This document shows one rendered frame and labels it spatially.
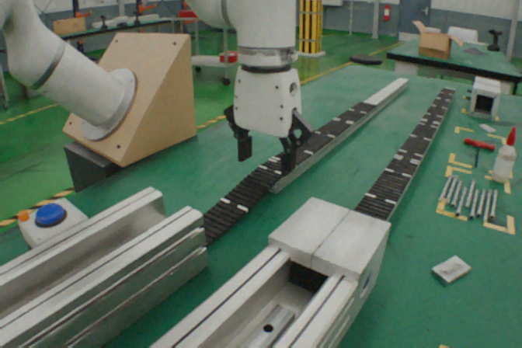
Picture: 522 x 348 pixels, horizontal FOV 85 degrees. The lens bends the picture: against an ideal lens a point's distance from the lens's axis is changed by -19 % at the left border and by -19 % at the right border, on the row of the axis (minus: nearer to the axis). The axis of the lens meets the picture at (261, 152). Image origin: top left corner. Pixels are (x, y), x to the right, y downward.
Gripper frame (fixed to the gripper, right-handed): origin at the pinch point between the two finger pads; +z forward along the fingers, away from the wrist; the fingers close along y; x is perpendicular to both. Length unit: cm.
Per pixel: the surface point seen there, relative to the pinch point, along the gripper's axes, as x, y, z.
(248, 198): 6.3, -1.2, 3.8
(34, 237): 35.2, 10.6, 0.1
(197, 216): 20.2, -4.9, -2.3
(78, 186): 13, 49, 17
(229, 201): 8.2, 0.9, 4.1
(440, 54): -202, 0, 3
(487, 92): -74, -33, -3
